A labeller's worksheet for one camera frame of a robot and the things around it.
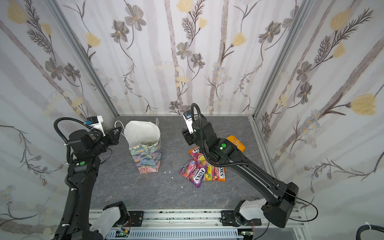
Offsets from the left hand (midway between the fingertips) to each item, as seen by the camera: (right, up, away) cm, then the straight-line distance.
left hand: (118, 123), depth 70 cm
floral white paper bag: (+3, -9, +26) cm, 28 cm away
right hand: (+34, +1, -3) cm, 34 cm away
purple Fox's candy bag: (+36, -28, +17) cm, 49 cm away
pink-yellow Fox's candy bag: (+39, -21, +25) cm, 50 cm away
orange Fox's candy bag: (+49, -29, +17) cm, 59 cm away
